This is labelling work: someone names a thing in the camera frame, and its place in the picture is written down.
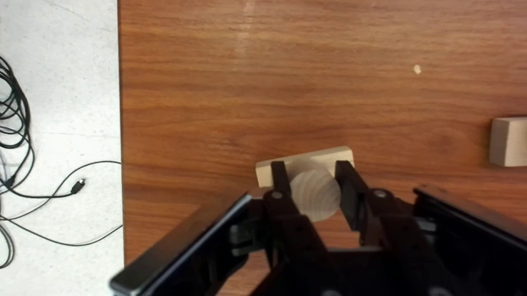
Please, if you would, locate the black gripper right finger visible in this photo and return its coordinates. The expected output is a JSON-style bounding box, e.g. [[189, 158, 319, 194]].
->
[[334, 161, 413, 250]]

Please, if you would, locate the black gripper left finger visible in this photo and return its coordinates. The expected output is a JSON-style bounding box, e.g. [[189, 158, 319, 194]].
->
[[263, 161, 328, 266]]

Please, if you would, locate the wooden cylinder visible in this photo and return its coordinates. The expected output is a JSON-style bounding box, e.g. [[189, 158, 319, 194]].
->
[[290, 169, 341, 222]]

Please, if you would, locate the flat wooden block under cylinder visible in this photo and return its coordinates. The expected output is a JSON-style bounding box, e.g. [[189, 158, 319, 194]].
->
[[255, 146, 354, 187]]

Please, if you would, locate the flat wooden block under cube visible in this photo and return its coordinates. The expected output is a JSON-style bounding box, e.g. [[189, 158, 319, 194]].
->
[[489, 117, 527, 168]]

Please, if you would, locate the black cable on floor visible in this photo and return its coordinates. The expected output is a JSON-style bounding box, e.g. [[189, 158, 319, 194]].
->
[[0, 54, 123, 270]]

